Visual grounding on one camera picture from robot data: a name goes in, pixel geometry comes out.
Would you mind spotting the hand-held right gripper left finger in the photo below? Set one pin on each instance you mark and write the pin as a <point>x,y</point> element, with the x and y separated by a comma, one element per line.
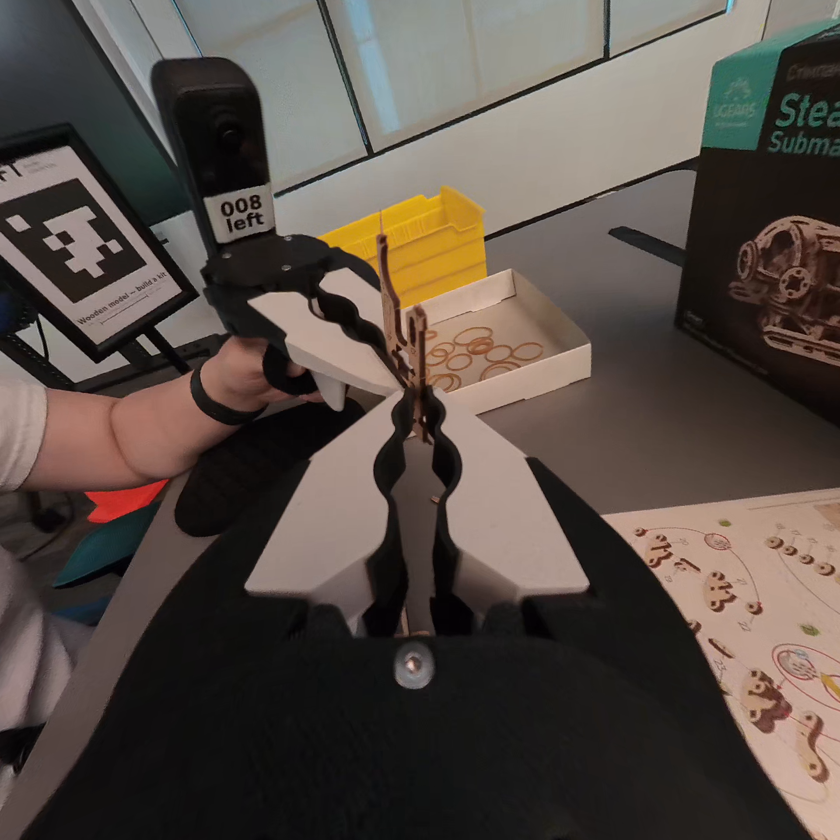
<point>315,525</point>

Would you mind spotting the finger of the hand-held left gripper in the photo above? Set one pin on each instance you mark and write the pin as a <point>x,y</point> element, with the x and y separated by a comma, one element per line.
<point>308,334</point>
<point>354,289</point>

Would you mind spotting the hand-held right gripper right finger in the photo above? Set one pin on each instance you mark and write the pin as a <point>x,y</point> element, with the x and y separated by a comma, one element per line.
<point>512,525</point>

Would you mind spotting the long curved wooden model part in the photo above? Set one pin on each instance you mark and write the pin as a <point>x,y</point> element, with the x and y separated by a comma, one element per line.
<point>386,275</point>

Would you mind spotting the person's left forearm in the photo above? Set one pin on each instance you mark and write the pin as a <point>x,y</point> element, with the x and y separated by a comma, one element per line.
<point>118,439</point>

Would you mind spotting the black model kit box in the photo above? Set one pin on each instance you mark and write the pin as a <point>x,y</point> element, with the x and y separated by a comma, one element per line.
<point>754,229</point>

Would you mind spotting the person's left hand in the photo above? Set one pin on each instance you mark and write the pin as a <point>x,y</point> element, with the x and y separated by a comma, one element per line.
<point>239,374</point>

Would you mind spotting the black ribbed wrist rest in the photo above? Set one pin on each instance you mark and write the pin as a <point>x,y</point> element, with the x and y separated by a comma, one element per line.
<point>249,472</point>

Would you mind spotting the yellow plastic bin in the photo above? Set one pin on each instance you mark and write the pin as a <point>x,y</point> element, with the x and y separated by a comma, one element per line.
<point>433,243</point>

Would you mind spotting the black wristband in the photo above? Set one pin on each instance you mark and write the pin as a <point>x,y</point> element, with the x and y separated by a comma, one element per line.
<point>216,410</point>

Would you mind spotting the pile of rubber bands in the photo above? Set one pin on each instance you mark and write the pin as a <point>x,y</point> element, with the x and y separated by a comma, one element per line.
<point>479,354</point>

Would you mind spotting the black easel stand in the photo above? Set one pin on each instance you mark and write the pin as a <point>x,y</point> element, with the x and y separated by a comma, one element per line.
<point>164,351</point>

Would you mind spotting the black framed marker sign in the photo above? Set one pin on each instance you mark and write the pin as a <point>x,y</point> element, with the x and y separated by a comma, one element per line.
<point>85,249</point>

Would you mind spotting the white cardboard tray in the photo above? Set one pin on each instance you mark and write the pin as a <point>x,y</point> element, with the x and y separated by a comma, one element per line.
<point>558,354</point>

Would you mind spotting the teal chair seat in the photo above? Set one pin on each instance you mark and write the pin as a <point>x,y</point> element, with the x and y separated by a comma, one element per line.
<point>98,558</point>

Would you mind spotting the large glass window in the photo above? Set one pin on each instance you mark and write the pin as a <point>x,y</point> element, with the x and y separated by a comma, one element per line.
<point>459,65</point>

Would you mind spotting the illustrated instruction booklet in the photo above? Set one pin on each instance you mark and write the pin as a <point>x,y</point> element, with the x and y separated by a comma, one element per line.
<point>754,623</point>

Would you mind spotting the black table slot cover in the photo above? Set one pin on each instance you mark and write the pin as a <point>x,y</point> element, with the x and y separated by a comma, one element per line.
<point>646,246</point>

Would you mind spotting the large dark wall screen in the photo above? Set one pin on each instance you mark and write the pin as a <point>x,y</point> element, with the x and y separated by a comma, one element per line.
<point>65,65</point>

